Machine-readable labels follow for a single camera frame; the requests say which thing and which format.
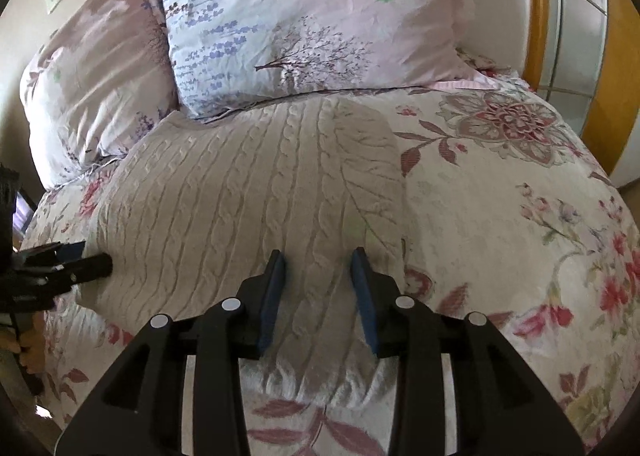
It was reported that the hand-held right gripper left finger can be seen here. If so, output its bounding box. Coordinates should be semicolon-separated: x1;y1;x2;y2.
57;250;287;456

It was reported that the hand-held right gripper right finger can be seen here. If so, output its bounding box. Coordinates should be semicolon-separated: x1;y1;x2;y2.
350;247;586;456

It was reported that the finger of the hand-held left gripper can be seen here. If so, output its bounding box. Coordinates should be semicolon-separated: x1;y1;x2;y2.
50;254;114;293
19;242;86;267

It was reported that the beige cable-knit sweater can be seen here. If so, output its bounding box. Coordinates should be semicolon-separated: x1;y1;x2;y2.
82;94;408;409

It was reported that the person's left hand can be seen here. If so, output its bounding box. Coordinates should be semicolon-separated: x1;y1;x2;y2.
0;323;48;377

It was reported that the dark framed screen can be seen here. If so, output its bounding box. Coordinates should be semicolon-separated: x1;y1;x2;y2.
12;191;37;239

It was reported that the floral quilted bedspread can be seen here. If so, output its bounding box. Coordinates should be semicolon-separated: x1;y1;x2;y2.
22;70;640;456

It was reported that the pink floral pillow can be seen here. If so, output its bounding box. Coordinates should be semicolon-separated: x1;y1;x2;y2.
20;0;182;189

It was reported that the lavender tree print pillow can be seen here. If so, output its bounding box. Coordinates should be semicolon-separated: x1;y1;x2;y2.
150;0;501;124

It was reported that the wooden headboard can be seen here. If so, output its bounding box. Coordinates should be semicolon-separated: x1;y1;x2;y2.
520;0;640;189

